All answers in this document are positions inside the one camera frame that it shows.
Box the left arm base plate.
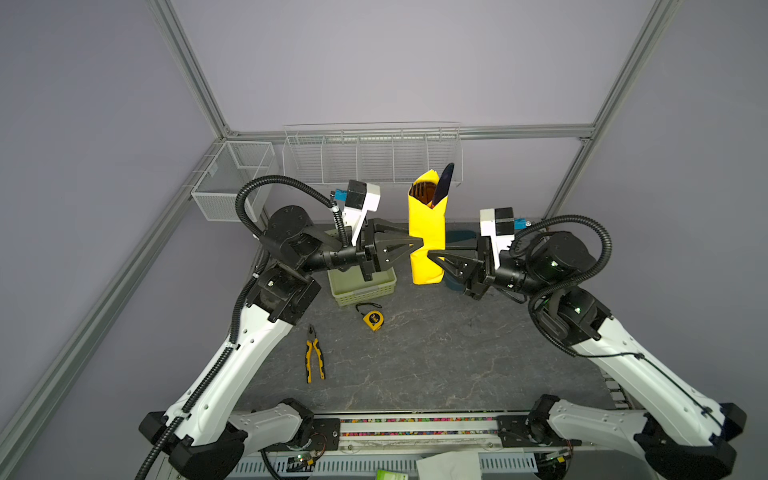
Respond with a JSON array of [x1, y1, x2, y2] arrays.
[[266, 417, 341, 452]]

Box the yellow black pliers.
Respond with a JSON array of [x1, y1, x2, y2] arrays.
[[305, 324, 326, 384]]

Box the purple metal spoon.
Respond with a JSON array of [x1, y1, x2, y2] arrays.
[[430, 162, 455, 208]]

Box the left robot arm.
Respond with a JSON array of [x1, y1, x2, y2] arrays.
[[136, 175, 423, 479]]

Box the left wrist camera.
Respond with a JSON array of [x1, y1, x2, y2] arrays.
[[334, 180, 381, 245]]

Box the white paper sheet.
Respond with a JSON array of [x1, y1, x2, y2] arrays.
[[416, 451, 482, 480]]

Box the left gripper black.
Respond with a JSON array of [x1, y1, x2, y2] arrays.
[[299, 218, 422, 283]]

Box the light green perforated basket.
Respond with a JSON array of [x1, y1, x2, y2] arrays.
[[328, 245, 397, 307]]

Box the yellow tape measure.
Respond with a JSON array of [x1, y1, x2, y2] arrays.
[[355, 302, 384, 332]]

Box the purple metal fork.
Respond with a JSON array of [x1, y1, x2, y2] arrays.
[[409, 182, 437, 207]]

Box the yellow paper napkin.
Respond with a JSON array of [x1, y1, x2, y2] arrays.
[[408, 194, 448, 285]]

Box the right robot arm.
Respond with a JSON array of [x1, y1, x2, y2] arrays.
[[427, 215, 747, 479]]

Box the green small object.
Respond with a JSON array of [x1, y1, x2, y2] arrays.
[[375, 470, 409, 480]]

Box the small white wire basket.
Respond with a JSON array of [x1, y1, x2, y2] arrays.
[[191, 141, 280, 222]]

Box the long white wire shelf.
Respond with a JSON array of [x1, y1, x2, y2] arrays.
[[282, 122, 464, 185]]

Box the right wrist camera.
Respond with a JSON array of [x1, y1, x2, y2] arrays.
[[479, 207, 532, 269]]

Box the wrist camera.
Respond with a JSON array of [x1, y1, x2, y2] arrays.
[[479, 207, 532, 269], [334, 180, 381, 245]]

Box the teal plastic tray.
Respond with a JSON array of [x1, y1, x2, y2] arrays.
[[443, 229, 478, 294]]

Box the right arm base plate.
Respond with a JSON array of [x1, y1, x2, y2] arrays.
[[496, 415, 582, 448]]

